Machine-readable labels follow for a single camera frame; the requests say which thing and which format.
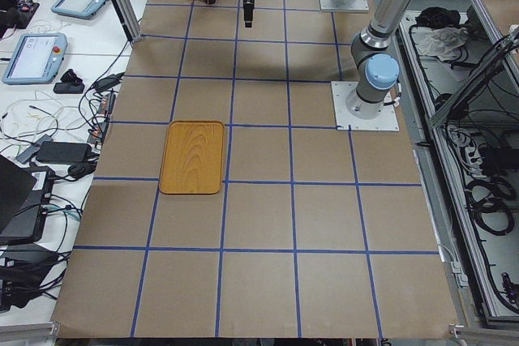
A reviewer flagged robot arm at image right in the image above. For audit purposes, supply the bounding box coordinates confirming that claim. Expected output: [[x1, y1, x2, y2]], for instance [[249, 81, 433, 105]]
[[346, 0, 410, 120]]

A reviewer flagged wooden tray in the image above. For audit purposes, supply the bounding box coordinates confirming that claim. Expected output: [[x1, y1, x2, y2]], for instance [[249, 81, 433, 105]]
[[159, 121, 225, 195]]

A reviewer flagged teach pendant far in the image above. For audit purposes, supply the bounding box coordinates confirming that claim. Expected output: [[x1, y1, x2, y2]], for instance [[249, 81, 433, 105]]
[[51, 0, 108, 19]]

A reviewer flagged teach pendant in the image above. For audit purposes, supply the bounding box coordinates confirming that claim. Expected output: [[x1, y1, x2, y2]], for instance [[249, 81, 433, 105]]
[[2, 32, 68, 85], [51, 0, 108, 19]]

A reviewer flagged crumpled white cloth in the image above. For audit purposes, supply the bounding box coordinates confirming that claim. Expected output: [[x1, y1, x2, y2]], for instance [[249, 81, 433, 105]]
[[417, 27, 468, 62]]

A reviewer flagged teach pendant near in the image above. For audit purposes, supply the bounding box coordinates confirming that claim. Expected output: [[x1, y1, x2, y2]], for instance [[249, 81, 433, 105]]
[[2, 32, 68, 85]]

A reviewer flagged black power adapter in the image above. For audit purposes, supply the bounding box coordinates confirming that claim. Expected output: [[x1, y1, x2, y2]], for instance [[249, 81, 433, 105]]
[[36, 141, 92, 164]]

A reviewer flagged black laptop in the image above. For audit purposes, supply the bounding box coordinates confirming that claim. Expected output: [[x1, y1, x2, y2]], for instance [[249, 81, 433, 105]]
[[1, 156, 54, 246]]

